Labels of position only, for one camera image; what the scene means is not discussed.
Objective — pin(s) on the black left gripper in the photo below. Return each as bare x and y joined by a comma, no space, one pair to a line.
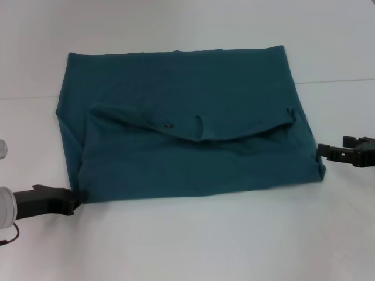
44,202

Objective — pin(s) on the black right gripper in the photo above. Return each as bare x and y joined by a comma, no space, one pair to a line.
366,153

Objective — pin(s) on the teal blue printed t-shirt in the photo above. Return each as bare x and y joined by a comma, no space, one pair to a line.
190,146

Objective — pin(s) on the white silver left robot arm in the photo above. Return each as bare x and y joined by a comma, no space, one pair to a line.
8,207

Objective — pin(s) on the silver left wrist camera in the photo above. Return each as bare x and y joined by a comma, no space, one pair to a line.
3,149

